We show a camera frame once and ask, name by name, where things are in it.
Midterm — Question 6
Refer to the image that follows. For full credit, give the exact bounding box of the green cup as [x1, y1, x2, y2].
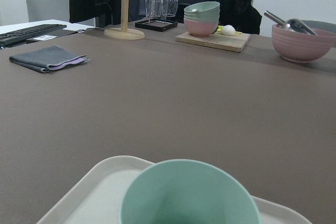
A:
[119, 159, 261, 223]

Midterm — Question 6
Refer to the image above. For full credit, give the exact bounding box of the black glass holder tray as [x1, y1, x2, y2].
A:
[135, 18, 178, 32]

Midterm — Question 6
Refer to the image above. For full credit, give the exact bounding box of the beige rabbit tray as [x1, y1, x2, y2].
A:
[40, 156, 308, 223]

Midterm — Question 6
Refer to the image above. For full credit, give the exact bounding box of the pink bowl under stack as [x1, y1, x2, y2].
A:
[184, 19, 218, 37]

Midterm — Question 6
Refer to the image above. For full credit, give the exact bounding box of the wooden mug tree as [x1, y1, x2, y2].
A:
[103, 0, 145, 40]

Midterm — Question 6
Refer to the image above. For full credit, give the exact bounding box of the bamboo cutting board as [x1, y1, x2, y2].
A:
[175, 32, 250, 52]

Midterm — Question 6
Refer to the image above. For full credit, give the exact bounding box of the white steamed bun toy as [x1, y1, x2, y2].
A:
[220, 25, 236, 36]

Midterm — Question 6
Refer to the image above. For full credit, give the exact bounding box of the green bowl stack lower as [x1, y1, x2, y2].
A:
[184, 16, 219, 23]

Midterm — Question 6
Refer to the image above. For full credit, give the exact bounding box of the green bowl stack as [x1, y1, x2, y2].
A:
[184, 12, 219, 20]
[184, 1, 220, 14]
[184, 16, 219, 23]

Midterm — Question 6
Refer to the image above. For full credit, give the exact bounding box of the green bowl stack middle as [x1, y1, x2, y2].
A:
[184, 12, 219, 20]

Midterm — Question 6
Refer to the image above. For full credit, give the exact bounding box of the purple cloth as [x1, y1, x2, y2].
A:
[48, 57, 87, 71]

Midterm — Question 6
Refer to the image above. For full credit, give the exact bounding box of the right wine glass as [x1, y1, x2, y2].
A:
[162, 0, 178, 18]

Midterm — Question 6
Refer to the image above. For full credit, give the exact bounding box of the green bowl stack top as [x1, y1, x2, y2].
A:
[184, 1, 220, 14]

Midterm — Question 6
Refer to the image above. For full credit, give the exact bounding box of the grey folded cloth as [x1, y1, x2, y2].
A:
[9, 45, 88, 73]

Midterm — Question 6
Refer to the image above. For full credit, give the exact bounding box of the large pink ribbed bowl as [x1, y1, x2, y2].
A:
[271, 25, 335, 63]

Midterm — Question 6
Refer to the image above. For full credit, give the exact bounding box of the steel scoop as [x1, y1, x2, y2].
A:
[264, 10, 317, 35]

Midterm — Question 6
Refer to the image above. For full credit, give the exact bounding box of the black keyboard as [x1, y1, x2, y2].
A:
[1, 24, 67, 46]

